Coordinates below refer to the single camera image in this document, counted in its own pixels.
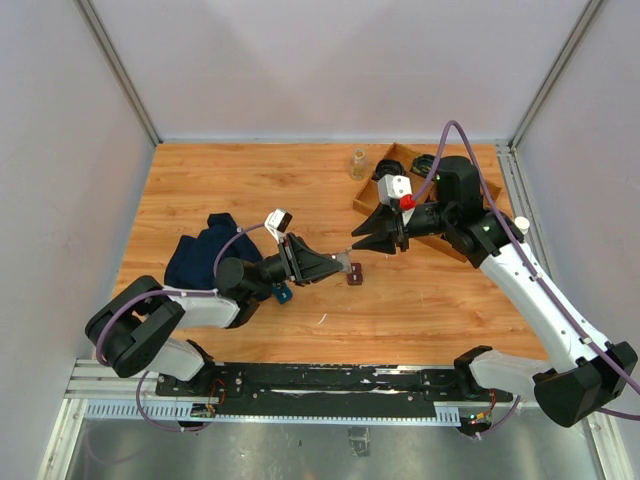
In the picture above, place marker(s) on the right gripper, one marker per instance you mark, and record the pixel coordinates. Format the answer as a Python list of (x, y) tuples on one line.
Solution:
[(376, 227)]

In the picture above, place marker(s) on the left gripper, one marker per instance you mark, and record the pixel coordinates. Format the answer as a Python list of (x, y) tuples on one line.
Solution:
[(302, 264)]

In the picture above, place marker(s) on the clear glass pill jar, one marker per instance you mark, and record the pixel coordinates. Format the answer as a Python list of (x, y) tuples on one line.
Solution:
[(358, 164)]

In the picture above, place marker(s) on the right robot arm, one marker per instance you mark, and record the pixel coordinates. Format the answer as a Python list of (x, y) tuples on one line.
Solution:
[(584, 370)]

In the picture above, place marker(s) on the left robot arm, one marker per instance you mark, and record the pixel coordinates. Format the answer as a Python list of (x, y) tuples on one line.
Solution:
[(133, 333)]

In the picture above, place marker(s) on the teal pill box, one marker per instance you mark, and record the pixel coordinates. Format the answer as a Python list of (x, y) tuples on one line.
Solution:
[(282, 292)]

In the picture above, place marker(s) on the brown double pill box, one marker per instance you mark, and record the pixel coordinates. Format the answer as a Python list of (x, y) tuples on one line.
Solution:
[(355, 275)]

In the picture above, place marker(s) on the black yellow rolled sock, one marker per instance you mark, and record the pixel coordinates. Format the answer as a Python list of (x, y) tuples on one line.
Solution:
[(421, 165)]

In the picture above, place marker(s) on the dark blue cloth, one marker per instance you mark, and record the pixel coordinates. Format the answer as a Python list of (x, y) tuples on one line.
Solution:
[(192, 264)]

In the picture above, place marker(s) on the dark bottle white cap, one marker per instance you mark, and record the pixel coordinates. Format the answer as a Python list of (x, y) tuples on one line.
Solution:
[(522, 223)]

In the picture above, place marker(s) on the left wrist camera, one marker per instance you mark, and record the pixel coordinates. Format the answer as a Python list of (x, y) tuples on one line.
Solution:
[(278, 220)]

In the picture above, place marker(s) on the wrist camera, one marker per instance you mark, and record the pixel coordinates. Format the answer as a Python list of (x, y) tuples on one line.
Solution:
[(397, 188), (278, 220)]

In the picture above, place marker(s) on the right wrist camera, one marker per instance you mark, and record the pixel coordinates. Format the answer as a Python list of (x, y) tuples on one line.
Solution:
[(397, 188)]

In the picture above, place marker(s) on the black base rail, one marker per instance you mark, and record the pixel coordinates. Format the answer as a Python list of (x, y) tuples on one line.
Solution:
[(319, 391)]

